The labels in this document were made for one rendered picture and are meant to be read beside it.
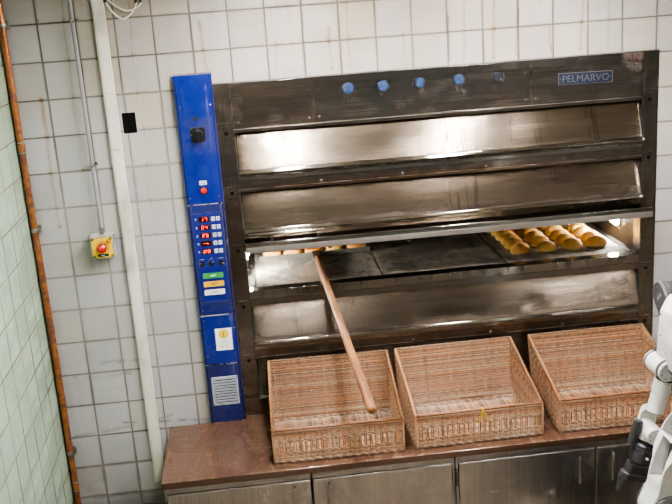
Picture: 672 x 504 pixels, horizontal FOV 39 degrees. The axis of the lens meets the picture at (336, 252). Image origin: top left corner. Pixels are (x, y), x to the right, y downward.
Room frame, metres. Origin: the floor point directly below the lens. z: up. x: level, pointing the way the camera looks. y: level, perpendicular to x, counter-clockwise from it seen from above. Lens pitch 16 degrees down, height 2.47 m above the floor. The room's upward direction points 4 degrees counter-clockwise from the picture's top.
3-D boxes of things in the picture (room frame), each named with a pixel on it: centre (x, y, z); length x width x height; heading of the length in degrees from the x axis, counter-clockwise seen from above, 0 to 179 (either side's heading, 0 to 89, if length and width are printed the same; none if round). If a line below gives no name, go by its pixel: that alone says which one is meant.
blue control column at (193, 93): (4.92, 0.63, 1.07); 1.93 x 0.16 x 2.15; 5
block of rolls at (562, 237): (4.57, -1.04, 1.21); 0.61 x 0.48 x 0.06; 5
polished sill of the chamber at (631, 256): (4.10, -0.50, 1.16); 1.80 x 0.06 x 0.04; 95
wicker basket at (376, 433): (3.76, 0.06, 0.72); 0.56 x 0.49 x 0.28; 94
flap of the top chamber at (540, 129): (4.08, -0.50, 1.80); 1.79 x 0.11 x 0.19; 95
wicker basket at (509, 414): (3.81, -0.53, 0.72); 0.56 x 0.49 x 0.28; 95
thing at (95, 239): (3.91, 0.99, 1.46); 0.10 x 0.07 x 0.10; 95
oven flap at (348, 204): (4.08, -0.50, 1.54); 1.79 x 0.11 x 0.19; 95
